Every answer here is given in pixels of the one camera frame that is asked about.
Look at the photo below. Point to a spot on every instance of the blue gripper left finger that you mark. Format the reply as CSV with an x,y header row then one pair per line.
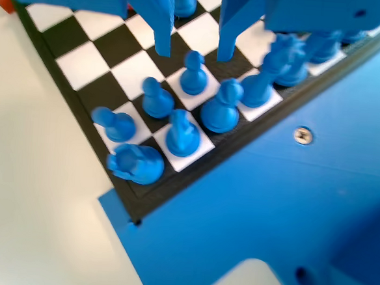
x,y
163,16

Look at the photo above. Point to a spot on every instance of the blue chess bishop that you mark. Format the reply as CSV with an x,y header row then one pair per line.
x,y
325,55
221,110

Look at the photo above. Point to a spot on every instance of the blue chess rook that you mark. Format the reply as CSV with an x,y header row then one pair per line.
x,y
136,163

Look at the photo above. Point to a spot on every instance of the blue chess pawn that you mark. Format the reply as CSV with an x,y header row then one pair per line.
x,y
185,2
114,124
193,74
155,97

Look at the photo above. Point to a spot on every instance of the blue chess king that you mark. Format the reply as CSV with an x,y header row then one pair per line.
x,y
292,78

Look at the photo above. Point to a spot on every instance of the blue chess queen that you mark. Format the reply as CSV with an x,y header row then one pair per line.
x,y
255,91

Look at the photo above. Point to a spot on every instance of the silver screw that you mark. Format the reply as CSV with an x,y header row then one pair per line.
x,y
303,135

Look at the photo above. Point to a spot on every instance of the blue arm base plate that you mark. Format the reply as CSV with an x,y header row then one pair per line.
x,y
270,203

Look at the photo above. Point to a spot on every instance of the red chess pawn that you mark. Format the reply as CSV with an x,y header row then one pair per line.
x,y
131,7

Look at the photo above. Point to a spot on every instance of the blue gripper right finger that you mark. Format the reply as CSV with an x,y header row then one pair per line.
x,y
231,21

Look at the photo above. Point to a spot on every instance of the black and white chessboard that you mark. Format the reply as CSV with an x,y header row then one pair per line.
x,y
85,60

